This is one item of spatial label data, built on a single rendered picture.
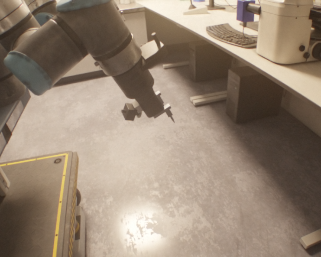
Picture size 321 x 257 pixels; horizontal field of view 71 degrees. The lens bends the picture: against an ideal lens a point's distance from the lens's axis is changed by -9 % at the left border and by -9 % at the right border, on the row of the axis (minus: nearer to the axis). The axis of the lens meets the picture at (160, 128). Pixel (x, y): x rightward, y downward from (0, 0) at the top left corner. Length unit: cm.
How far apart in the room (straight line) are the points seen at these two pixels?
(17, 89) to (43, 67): 63
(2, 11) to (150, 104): 36
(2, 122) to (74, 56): 52
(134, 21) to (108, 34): 244
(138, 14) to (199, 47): 81
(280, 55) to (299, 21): 14
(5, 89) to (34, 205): 48
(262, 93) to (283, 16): 107
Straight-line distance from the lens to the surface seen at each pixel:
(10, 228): 112
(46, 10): 84
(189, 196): 141
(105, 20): 45
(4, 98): 103
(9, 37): 56
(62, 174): 121
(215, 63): 266
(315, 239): 134
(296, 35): 102
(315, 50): 108
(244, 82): 183
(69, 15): 45
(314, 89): 88
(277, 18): 101
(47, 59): 43
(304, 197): 155
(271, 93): 203
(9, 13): 55
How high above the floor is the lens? 109
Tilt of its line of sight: 35 degrees down
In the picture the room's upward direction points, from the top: 5 degrees counter-clockwise
